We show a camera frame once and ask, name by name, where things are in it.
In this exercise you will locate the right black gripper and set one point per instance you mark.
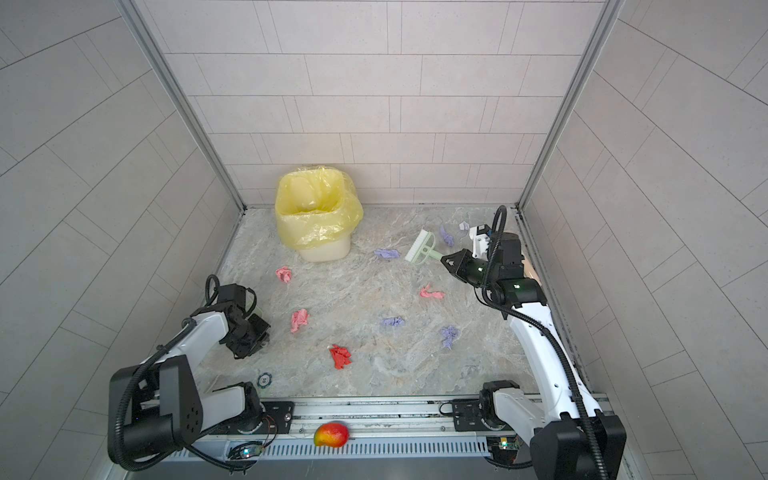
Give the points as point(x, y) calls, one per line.
point(464, 258)

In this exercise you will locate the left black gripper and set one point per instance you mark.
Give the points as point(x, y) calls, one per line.
point(245, 348)

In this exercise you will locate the green white hand brush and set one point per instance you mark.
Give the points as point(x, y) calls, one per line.
point(423, 249)

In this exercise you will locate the pink paper scrap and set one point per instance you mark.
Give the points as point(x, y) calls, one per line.
point(284, 274)
point(299, 319)
point(427, 292)

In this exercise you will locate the purple paper scrap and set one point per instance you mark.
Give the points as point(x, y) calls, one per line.
point(393, 322)
point(446, 237)
point(387, 253)
point(449, 335)

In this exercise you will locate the white bin yellow bag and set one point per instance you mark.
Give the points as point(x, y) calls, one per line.
point(317, 210)

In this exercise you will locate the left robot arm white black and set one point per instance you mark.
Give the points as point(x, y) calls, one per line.
point(156, 409)

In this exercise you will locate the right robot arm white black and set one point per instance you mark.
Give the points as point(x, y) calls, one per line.
point(567, 433)

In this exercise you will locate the red paper scrap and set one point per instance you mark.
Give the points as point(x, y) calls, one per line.
point(340, 356)

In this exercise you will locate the left circuit board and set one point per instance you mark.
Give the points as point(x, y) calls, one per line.
point(245, 451)

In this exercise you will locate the circuit board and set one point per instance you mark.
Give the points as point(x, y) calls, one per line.
point(503, 450)
point(245, 451)

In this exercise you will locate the red yellow mango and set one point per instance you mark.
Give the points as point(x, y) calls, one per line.
point(332, 435)

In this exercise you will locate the right circuit board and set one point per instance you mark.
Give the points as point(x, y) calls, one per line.
point(503, 450)

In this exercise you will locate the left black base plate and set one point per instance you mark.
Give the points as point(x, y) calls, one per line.
point(282, 414)

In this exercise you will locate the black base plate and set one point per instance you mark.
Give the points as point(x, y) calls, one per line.
point(282, 414)
point(468, 416)

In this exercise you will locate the aluminium rail frame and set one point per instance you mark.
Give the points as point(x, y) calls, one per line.
point(395, 427)

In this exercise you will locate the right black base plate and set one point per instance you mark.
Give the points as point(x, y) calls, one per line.
point(468, 416)

